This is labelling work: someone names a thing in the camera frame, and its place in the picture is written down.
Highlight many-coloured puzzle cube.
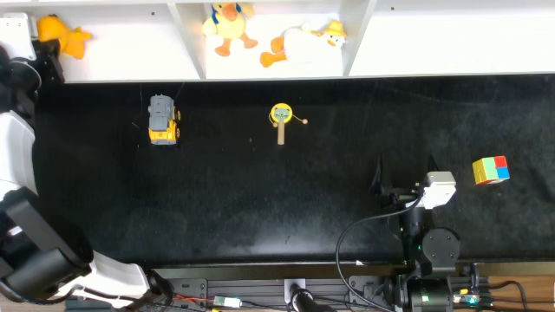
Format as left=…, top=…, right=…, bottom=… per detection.
left=471, top=155, right=511, bottom=186

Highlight black cable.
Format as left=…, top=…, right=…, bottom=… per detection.
left=0, top=279, right=153, bottom=311
left=335, top=195, right=425, bottom=312

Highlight yellow rattle drum toy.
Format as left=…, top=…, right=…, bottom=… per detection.
left=267, top=102, right=310, bottom=146

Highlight white plush duck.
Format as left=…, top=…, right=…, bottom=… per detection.
left=258, top=19, right=348, bottom=69

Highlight grey and yellow toy truck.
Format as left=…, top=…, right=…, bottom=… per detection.
left=147, top=94, right=182, bottom=146

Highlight mounting rail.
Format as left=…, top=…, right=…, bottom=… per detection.
left=147, top=264, right=534, bottom=312

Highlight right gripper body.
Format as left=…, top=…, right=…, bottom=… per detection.
left=381, top=185, right=424, bottom=207

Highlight orange dinosaur figure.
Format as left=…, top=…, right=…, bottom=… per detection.
left=36, top=14, right=94, bottom=61

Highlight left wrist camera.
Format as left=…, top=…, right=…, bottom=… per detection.
left=0, top=11, right=39, bottom=62

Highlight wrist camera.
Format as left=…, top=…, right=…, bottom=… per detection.
left=417, top=171, right=458, bottom=211
left=0, top=11, right=39, bottom=62

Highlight yellow plush duck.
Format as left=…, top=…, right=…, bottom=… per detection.
left=200, top=2, right=260, bottom=58

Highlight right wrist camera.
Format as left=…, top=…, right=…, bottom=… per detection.
left=417, top=171, right=458, bottom=211

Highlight white shelf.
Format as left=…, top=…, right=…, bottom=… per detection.
left=0, top=0, right=555, bottom=85

